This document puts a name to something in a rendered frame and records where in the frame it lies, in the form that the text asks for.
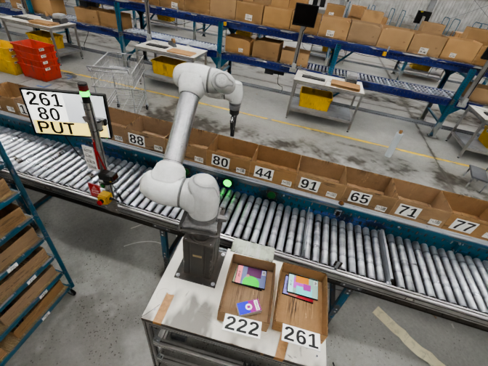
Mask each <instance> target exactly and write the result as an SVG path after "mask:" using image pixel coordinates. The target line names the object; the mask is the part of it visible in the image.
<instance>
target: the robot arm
mask: <svg viewBox="0 0 488 366"><path fill-rule="evenodd" d="M173 80H174V83H175V84H176V86H178V87H179V94H180V96H179V101H178V104H177V107H176V112H175V115H174V120H173V124H172V127H171V132H170V135H169V138H168V143H167V146H166V151H165V154H164V157H163V160H161V161H159V162H158V163H156V165H155V167H154V169H153V170H152V171H151V170H150V171H148V172H146V173H145V174H144V175H143V177H142V178H141V180H140V183H139V189H140V192H141V193H142V194H143V195H144V196H145V197H146V198H148V199H150V200H151V201H153V202H155V203H159V204H161V205H165V206H171V207H177V208H181V209H183V210H185V211H186V212H187V216H186V218H185V220H184V222H183V223H182V228H184V229H197V230H202V231H207V232H211V233H216V232H217V224H218V222H227V217H226V216H222V215H220V213H221V208H220V207H219V201H220V192H219V186H218V184H217V181H216V180H215V178H214V177H212V176H211V175H209V174H196V175H194V176H191V177H190V178H186V171H185V169H184V166H183V162H184V157H185V153H186V150H187V145H188V142H189V138H190V133H191V130H192V125H193V122H194V119H195V114H196V110H197V107H198V102H199V100H200V99H201V98H202V97H203V95H206V96H207V97H210V98H214V99H226V100H228V101H229V114H230V115H231V120H230V129H231V132H230V136H231V137H233V136H234V135H235V129H236V128H235V127H236V120H237V115H239V110H240V106H241V101H242V98H243V84H242V83H241V82H240V81H237V80H235V79H234V78H233V77H232V76H231V75H230V74H229V73H228V72H226V71H222V70H220V69H217V68H212V67H209V66H207V65H201V64H197V63H191V62H186V63H182V64H178V65H177V66H176V67H175V68H174V71H173Z"/></svg>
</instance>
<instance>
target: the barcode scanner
mask: <svg viewBox="0 0 488 366"><path fill-rule="evenodd" d="M98 177H99V179H100V180H103V182H104V184H102V185H110V184H111V183H112V182H114V181H115V180H116V179H117V178H118V174H117V173H116V172H114V171H108V170H102V171H101V172H99V173H98Z"/></svg>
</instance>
